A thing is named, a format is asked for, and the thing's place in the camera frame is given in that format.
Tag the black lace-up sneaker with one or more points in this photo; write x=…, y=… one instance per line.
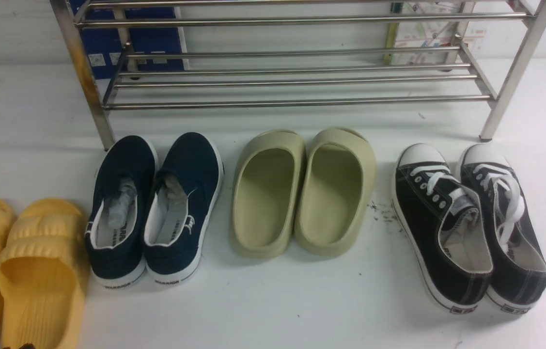
x=519, y=276
x=444, y=224

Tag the stainless steel shoe rack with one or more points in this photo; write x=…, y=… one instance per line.
x=75, y=15

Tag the right olive green slipper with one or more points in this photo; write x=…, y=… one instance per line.
x=338, y=185

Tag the olive green slipper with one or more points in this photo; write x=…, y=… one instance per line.
x=267, y=183
x=338, y=185

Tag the navy canvas shoe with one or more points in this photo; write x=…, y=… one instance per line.
x=185, y=191
x=113, y=236

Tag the left black lace-up sneaker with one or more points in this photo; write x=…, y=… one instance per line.
x=444, y=224

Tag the right black lace-up sneaker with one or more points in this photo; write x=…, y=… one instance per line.
x=519, y=276

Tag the left olive green slipper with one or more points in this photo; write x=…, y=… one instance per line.
x=267, y=183

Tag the right yellow slide slipper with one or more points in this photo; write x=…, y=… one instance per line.
x=44, y=275

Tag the white printed box behind rack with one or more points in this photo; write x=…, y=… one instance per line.
x=431, y=34

